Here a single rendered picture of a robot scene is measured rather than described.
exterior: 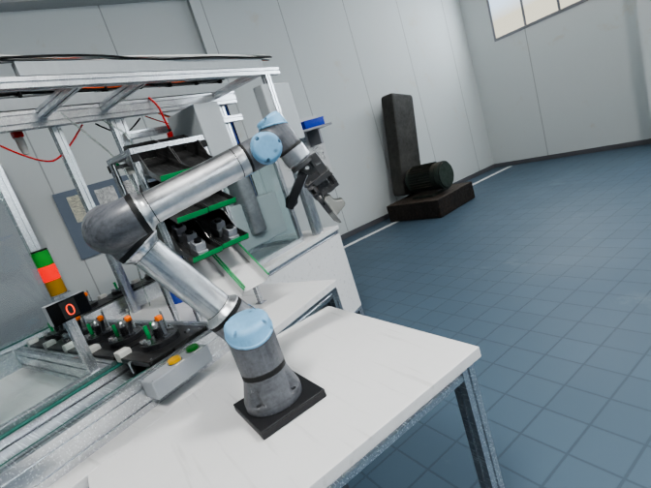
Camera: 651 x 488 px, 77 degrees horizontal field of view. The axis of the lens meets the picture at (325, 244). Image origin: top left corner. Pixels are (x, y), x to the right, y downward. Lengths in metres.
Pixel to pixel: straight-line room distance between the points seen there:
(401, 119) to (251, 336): 6.29
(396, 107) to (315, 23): 1.80
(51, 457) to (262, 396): 0.57
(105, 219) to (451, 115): 8.07
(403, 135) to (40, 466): 6.44
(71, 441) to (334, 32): 6.66
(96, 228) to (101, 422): 0.61
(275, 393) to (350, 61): 6.55
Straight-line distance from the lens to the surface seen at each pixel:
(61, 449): 1.36
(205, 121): 2.73
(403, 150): 6.96
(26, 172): 5.44
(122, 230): 0.96
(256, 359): 1.02
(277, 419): 1.05
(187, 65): 2.65
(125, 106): 2.94
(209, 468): 1.06
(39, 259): 1.58
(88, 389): 1.64
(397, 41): 8.09
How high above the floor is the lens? 1.44
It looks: 12 degrees down
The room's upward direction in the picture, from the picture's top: 18 degrees counter-clockwise
